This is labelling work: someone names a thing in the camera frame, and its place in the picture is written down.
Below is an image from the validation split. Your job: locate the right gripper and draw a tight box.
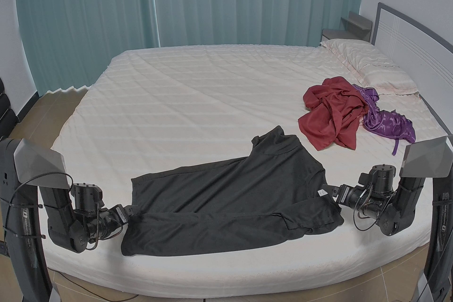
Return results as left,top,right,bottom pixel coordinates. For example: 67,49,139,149
331,185,372,216

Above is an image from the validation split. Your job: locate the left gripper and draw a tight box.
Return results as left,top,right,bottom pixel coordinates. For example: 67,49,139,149
94,205,137,238

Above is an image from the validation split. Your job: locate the black T-shirt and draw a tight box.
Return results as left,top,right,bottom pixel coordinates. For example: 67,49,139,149
121,125,344,257

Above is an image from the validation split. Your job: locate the bed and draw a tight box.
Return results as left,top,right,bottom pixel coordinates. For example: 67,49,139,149
42,3,453,298

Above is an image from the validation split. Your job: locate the purple garment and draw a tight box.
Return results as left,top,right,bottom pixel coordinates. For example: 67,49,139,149
352,83,416,157

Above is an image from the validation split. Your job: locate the dark red garment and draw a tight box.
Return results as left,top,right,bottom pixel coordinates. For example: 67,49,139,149
298,76,369,151

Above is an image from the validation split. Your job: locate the cream pillow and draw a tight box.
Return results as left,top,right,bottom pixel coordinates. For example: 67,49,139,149
319,39,420,96

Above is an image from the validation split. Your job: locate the black chest of drawers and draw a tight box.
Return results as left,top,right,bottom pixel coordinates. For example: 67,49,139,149
0,78,20,133

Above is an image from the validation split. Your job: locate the grey bedside table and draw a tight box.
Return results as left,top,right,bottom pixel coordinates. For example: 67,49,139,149
321,11,373,43

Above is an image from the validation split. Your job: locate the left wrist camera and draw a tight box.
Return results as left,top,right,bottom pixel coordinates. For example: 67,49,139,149
113,205,130,225

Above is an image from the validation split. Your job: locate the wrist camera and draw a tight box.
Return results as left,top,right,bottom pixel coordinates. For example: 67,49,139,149
336,184,352,205
113,205,130,225

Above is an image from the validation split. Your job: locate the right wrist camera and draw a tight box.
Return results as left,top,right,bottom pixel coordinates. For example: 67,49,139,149
336,184,352,205

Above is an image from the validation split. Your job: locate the black cable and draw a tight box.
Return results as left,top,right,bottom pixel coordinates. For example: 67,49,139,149
7,172,74,213
52,268,141,295
353,194,378,231

